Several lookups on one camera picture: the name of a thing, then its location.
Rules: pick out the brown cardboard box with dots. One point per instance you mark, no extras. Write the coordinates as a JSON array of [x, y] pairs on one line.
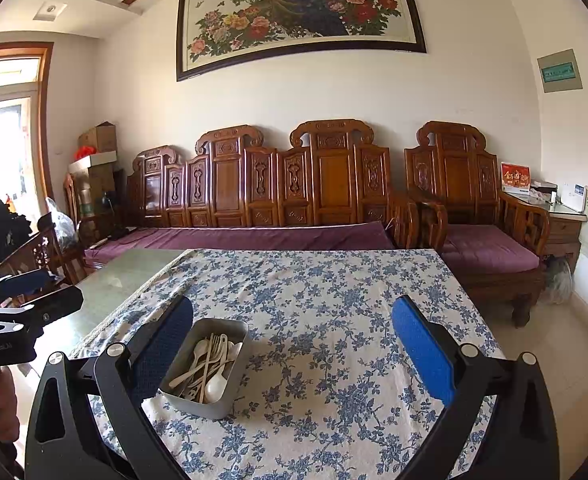
[[98, 137]]

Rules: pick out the carved wooden armchair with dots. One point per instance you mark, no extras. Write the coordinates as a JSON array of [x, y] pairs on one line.
[[456, 175]]

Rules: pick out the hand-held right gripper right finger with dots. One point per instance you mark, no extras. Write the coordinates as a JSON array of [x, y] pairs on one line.
[[421, 350]]

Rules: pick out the tissue box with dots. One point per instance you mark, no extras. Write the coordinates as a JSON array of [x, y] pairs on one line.
[[544, 190]]

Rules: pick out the red decoration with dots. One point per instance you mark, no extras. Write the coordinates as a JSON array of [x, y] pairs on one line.
[[84, 152]]

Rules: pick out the white plastic fork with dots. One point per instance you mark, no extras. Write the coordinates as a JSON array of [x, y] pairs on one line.
[[216, 342]]

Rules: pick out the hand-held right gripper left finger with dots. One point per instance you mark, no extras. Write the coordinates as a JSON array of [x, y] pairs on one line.
[[166, 345]]

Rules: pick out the black desk fan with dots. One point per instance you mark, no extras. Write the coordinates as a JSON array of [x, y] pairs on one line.
[[106, 205]]

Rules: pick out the grey fluffy duster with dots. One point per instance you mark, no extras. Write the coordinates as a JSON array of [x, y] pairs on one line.
[[558, 280]]

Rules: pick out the dark clothes pile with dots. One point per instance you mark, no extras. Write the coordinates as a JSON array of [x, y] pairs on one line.
[[1, 230]]

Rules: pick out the white plastic spoon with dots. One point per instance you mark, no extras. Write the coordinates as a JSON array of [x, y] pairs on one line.
[[201, 347], [233, 349]]

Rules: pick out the carved wooden sofa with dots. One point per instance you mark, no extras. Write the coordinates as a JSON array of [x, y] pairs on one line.
[[228, 185]]

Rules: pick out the framed peacock painting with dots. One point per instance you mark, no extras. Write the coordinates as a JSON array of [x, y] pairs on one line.
[[299, 15]]

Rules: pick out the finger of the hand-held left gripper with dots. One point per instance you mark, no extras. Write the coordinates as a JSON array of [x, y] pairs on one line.
[[23, 280], [53, 305]]

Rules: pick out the white desktop device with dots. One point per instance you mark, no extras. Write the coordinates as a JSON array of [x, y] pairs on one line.
[[572, 197]]

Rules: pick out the wooden door frame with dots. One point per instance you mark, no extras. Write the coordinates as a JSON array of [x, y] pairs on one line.
[[43, 125]]

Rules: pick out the clear plastic bag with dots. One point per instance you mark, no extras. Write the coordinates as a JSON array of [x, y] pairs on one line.
[[63, 227]]

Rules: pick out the purple sofa cushion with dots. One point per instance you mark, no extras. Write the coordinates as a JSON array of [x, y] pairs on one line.
[[249, 237]]

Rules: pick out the purple armchair cushion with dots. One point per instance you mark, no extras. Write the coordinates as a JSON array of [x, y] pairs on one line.
[[489, 247]]

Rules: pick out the grey wall panel box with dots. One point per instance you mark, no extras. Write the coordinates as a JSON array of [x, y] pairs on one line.
[[559, 71]]

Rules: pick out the blue floral tablecloth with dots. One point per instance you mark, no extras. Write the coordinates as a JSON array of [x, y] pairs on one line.
[[299, 410]]

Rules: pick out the grey metal container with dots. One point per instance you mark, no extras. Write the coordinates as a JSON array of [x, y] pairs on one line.
[[203, 407]]

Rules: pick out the carved wooden chair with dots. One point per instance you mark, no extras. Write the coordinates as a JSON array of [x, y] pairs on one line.
[[36, 255]]

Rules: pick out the wooden side table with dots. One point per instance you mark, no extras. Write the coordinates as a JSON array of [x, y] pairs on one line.
[[564, 232]]

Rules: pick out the white ceramic soup spoon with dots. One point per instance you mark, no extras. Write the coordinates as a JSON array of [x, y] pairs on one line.
[[217, 389]]

